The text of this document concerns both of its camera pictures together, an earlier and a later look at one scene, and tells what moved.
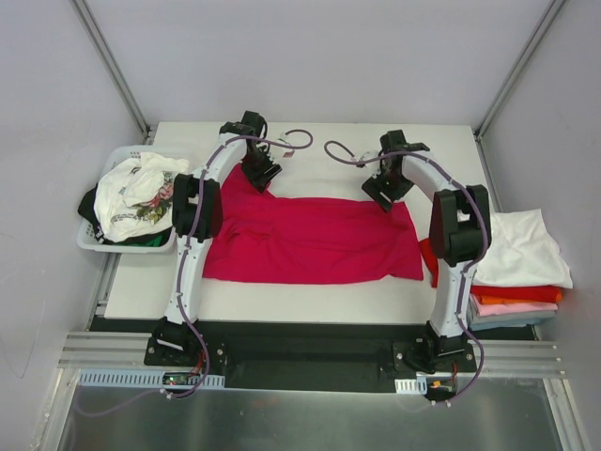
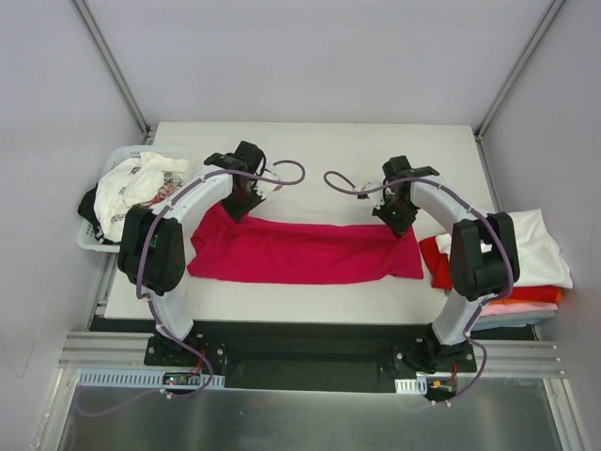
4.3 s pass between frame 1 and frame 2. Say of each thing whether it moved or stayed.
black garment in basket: stayed
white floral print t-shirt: stayed
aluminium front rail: stayed
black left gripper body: moved
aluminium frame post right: stayed
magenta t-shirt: moved
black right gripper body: moved
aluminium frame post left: stayed
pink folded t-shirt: stayed
